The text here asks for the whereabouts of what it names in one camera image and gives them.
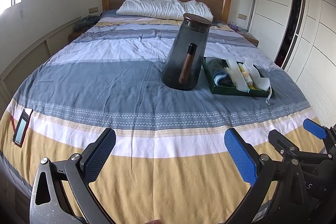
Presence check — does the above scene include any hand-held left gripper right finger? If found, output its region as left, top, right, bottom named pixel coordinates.
left=224, top=127, right=309, bottom=224

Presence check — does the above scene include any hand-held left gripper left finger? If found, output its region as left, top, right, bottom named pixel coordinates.
left=28, top=127, right=117, bottom=224

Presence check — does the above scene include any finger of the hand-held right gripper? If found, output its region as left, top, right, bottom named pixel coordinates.
left=268, top=130, right=336, bottom=164
left=303, top=119, right=336, bottom=151

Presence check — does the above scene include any green tray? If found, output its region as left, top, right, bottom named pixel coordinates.
left=203, top=56, right=275, bottom=97

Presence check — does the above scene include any grey eye mask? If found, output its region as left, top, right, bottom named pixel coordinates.
left=243, top=57, right=272, bottom=107

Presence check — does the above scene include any clear plastic bag roll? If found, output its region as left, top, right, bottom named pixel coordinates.
left=227, top=60, right=250, bottom=92

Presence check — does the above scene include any white tissue pack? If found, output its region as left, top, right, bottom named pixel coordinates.
left=238, top=63, right=254, bottom=87

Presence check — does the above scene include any dark grey towel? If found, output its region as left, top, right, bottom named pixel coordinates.
left=207, top=58, right=237, bottom=87

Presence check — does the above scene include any phone in red case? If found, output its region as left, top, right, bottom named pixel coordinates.
left=13, top=108, right=34, bottom=148

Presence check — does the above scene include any wooden nightstand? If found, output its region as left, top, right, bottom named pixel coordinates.
left=231, top=26, right=259, bottom=47
left=69, top=30, right=85, bottom=42

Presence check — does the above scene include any smoked glass pitcher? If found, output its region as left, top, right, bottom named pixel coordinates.
left=161, top=13, right=213, bottom=91

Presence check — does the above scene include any white wardrobe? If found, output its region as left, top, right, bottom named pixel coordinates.
left=248, top=0, right=336, bottom=119

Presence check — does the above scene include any grey knitted cloth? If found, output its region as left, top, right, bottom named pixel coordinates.
left=73, top=15, right=99, bottom=31

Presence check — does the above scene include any blue pillow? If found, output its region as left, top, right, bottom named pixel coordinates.
left=100, top=10, right=119, bottom=18

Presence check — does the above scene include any white pillow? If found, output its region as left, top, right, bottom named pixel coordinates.
left=116, top=0, right=214, bottom=22

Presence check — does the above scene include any low white wall cabinet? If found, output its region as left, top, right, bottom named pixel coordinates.
left=0, top=17, right=82, bottom=119

